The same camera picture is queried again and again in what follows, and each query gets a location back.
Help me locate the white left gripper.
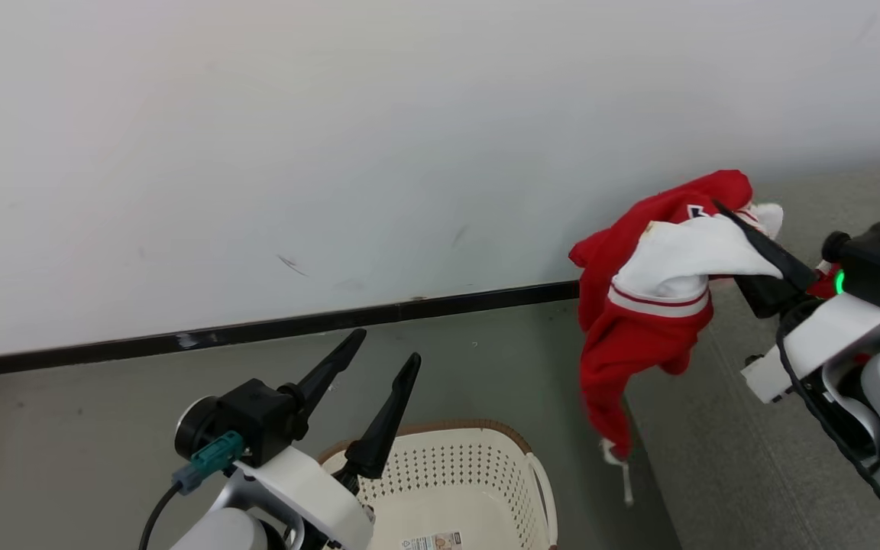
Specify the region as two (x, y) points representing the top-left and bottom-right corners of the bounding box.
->
(230, 328), (422, 550)

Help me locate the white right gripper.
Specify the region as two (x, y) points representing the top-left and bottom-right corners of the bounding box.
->
(713, 199), (880, 404)

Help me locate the red and white jacket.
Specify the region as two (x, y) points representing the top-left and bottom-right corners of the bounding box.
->
(568, 170), (880, 509)

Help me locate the cream perforated laundry basket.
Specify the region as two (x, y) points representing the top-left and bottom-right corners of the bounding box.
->
(318, 419), (560, 550)

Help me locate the printed basket label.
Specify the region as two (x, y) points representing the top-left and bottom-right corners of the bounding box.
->
(400, 532), (463, 550)

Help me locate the black wall baseboard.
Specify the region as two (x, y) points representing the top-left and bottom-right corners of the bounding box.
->
(0, 280), (581, 381)

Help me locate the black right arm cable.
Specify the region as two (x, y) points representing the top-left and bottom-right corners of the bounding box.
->
(775, 302), (880, 539)

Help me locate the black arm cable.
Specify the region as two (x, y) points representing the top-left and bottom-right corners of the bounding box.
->
(138, 481), (183, 550)
(775, 302), (880, 539)

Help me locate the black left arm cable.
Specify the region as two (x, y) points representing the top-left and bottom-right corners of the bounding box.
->
(138, 481), (183, 550)

